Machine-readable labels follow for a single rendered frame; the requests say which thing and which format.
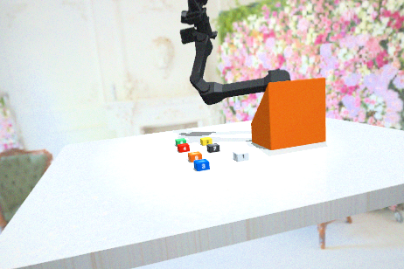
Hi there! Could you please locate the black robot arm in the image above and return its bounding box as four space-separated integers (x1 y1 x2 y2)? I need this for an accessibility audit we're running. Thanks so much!
180 24 291 105

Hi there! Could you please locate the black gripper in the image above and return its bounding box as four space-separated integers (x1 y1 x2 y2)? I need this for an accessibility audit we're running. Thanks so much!
185 0 210 29

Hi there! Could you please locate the blue block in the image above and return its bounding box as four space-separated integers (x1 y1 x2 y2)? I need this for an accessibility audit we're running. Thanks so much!
194 159 210 171

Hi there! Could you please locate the green block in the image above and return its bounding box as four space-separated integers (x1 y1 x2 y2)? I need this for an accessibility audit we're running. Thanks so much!
175 138 186 146

